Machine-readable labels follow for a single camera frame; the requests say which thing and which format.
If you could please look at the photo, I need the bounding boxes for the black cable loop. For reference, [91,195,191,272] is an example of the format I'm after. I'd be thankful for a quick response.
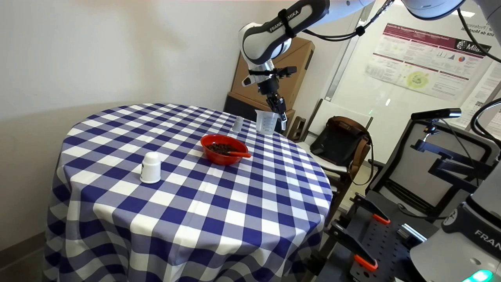
[468,98,501,149]

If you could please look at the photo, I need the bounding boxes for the white whiteboard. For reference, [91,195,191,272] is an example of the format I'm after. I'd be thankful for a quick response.
[323,0,501,165]

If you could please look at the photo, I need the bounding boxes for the black clamp orange handle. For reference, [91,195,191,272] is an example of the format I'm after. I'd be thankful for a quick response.
[349,193,392,228]
[329,221,381,275]

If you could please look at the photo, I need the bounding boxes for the small white cup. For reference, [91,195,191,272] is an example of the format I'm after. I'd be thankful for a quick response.
[139,151,163,185]

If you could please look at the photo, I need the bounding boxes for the large brown cardboard box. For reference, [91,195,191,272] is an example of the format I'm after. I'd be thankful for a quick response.
[227,37,316,121]

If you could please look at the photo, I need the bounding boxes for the blue white checkered tablecloth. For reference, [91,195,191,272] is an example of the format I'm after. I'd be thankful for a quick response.
[42,101,335,282]

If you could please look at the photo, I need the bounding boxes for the red plastic bowl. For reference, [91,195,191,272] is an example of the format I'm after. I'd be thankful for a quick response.
[199,134,254,168]

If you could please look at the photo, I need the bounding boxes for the black metal stand frame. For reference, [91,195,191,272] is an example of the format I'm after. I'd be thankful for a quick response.
[373,109,498,221]

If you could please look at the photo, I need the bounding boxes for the black perforated mounting table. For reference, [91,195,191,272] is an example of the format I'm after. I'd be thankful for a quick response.
[312,203,440,282]

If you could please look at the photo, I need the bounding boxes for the black brown bag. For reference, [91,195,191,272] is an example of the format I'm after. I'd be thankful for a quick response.
[310,115,373,170]

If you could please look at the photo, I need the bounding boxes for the white paper poster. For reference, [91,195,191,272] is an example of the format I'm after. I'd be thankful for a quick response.
[460,57,501,132]

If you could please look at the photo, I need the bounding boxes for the research poster maroon header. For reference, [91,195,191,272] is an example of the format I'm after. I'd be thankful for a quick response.
[365,22,493,102]

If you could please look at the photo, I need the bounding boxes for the black cabinet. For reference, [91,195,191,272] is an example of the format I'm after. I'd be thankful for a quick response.
[224,93,298,138]

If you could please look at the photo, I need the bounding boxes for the wooden chair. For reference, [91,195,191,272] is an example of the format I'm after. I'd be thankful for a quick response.
[288,99,379,221]

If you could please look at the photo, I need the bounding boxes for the dark bowl contents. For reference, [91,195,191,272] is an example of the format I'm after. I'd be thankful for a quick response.
[210,143,238,157]

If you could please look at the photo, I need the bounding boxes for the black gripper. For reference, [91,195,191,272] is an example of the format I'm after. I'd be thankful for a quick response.
[257,77,288,132]

